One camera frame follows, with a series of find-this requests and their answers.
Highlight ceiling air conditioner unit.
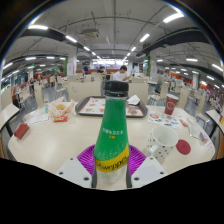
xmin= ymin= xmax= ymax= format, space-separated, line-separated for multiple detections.
xmin=79 ymin=27 xmax=100 ymax=40

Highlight green drink bottle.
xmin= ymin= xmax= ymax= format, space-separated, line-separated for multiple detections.
xmin=93 ymin=80 xmax=131 ymax=184

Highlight dark food tray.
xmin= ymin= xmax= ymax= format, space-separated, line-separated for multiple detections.
xmin=74 ymin=95 xmax=149 ymax=118

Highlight beige chairs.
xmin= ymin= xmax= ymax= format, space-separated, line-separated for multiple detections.
xmin=1 ymin=71 xmax=224 ymax=124

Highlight red paper cup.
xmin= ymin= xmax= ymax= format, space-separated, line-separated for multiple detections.
xmin=164 ymin=93 xmax=180 ymax=116

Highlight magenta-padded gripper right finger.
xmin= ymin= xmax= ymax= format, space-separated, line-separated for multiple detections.
xmin=125 ymin=144 xmax=168 ymax=189

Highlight white side table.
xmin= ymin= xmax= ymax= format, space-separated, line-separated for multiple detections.
xmin=0 ymin=103 xmax=20 ymax=138
xmin=205 ymin=109 xmax=224 ymax=138

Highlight clear plastic food bag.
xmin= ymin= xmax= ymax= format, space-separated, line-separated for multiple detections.
xmin=48 ymin=97 xmax=76 ymax=118

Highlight ceiling lights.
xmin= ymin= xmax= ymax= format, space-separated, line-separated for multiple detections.
xmin=3 ymin=11 xmax=224 ymax=88

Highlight red tissue pack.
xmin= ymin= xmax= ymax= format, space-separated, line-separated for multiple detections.
xmin=13 ymin=122 xmax=30 ymax=140

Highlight red printed flyer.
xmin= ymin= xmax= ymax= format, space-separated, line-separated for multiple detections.
xmin=199 ymin=130 xmax=215 ymax=152

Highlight white dotted mug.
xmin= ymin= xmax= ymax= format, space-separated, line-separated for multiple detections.
xmin=145 ymin=125 xmax=179 ymax=160

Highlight white paper card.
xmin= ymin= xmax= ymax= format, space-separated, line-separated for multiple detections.
xmin=28 ymin=113 xmax=51 ymax=126

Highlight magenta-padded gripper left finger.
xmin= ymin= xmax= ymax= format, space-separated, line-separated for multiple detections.
xmin=55 ymin=144 xmax=98 ymax=189

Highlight flat round red coaster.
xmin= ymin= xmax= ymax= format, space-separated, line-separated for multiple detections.
xmin=175 ymin=138 xmax=192 ymax=156

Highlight white paper napkin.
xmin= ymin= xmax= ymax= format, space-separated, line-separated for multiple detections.
xmin=126 ymin=94 xmax=141 ymax=106

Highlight red sauce packet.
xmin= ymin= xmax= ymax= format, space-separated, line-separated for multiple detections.
xmin=53 ymin=115 xmax=69 ymax=123

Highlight colourful printed flyer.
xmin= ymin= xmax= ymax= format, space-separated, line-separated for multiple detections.
xmin=147 ymin=111 xmax=181 ymax=129

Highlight small clear sanitizer bottle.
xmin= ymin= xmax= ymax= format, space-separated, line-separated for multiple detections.
xmin=43 ymin=99 xmax=50 ymax=114

